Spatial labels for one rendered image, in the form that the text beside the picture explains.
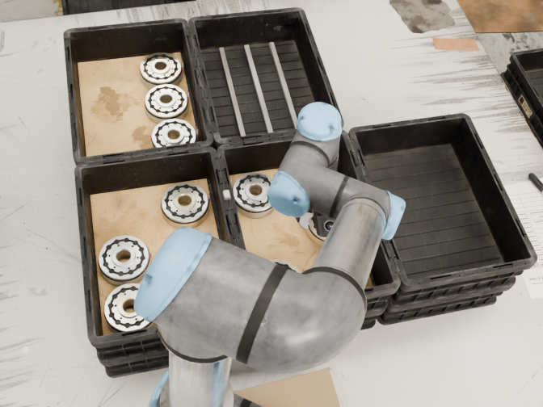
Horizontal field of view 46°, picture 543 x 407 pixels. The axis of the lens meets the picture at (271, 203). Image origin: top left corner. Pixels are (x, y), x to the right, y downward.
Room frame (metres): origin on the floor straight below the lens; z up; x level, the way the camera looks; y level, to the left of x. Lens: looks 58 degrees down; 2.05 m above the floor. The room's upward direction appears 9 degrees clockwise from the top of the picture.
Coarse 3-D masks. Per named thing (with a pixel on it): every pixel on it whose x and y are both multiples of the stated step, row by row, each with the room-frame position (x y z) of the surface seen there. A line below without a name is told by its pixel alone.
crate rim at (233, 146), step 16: (240, 144) 0.83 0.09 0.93; (256, 144) 0.84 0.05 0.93; (272, 144) 0.85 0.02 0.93; (224, 160) 0.78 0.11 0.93; (352, 160) 0.83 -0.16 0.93; (224, 176) 0.74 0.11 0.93; (240, 224) 0.63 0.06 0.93; (240, 240) 0.59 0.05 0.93; (384, 240) 0.65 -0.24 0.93; (384, 256) 0.61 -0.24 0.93; (368, 288) 0.53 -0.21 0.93; (384, 288) 0.54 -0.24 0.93
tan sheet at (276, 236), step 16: (240, 176) 0.81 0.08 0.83; (272, 176) 0.83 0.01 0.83; (256, 224) 0.69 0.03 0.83; (272, 224) 0.70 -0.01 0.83; (288, 224) 0.70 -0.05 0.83; (256, 240) 0.65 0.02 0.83; (272, 240) 0.66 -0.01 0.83; (288, 240) 0.67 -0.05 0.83; (304, 240) 0.67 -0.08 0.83; (272, 256) 0.62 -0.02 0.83; (288, 256) 0.63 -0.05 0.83; (304, 256) 0.63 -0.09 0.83
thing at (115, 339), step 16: (112, 160) 0.74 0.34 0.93; (128, 160) 0.74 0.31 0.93; (144, 160) 0.75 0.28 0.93; (80, 176) 0.69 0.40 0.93; (80, 192) 0.65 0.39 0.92; (80, 208) 0.61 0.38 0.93; (224, 208) 0.66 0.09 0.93; (80, 224) 0.57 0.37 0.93; (80, 240) 0.54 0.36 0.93; (96, 336) 0.36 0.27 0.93; (112, 336) 0.36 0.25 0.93; (128, 336) 0.37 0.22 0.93; (144, 336) 0.37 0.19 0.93
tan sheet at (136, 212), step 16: (112, 192) 0.72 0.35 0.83; (128, 192) 0.72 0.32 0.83; (144, 192) 0.73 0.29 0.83; (160, 192) 0.74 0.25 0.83; (96, 208) 0.67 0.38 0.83; (112, 208) 0.68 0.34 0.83; (128, 208) 0.68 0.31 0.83; (144, 208) 0.69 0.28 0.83; (160, 208) 0.70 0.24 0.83; (208, 208) 0.71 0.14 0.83; (96, 224) 0.63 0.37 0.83; (112, 224) 0.64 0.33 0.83; (128, 224) 0.64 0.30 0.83; (144, 224) 0.65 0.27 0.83; (160, 224) 0.66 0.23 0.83; (208, 224) 0.67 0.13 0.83; (96, 240) 0.60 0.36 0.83; (144, 240) 0.61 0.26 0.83; (160, 240) 0.62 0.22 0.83; (96, 256) 0.56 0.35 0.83; (112, 288) 0.49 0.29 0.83
